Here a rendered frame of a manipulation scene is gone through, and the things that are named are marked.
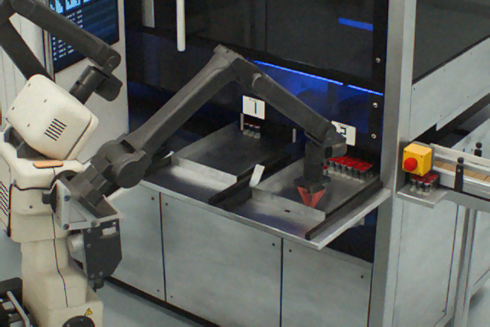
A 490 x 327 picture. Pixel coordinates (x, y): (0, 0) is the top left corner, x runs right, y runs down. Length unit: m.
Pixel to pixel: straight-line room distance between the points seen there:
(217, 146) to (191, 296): 0.74
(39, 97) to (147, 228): 1.45
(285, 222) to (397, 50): 0.58
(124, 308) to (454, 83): 1.66
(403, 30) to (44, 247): 1.16
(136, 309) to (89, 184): 1.77
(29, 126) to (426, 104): 1.27
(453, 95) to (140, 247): 1.38
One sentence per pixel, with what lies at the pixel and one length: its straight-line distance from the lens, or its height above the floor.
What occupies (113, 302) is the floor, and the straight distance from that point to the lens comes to 4.05.
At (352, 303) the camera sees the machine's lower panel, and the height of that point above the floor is 0.42.
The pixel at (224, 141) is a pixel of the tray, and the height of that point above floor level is 0.88.
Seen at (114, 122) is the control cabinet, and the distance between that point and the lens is 3.45.
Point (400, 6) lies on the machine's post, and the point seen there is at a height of 1.46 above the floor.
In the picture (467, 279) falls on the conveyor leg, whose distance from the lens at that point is 3.18.
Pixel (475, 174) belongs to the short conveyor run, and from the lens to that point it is 3.02.
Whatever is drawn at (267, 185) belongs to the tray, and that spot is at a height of 0.89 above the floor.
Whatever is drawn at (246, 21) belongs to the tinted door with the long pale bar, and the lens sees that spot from 3.12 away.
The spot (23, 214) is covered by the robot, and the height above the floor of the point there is 1.12.
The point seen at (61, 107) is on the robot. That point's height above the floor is 1.36.
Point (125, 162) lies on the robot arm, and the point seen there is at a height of 1.26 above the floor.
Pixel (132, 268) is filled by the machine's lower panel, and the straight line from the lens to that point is 3.92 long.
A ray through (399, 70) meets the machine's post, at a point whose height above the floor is 1.27.
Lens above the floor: 2.24
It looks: 24 degrees down
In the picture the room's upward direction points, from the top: straight up
